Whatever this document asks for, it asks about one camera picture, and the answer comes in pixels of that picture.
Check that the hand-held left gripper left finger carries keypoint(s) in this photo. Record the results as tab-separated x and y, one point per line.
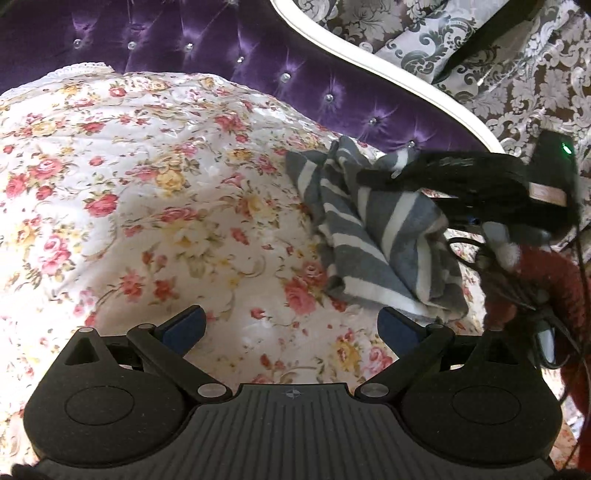
189	325

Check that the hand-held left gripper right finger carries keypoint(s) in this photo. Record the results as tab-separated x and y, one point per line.
398	328

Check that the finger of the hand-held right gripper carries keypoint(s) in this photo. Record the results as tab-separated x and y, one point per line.
464	214
415	173

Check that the grey white striped sweater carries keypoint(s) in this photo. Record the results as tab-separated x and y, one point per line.
369	230

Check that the person's right forearm red sleeve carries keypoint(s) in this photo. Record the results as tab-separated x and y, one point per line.
568	286

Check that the grey damask curtain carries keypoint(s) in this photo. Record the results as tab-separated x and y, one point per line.
517	92

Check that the floral quilted bedspread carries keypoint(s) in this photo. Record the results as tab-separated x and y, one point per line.
138	207

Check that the purple tufted headboard white frame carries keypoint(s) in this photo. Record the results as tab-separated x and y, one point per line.
221	46

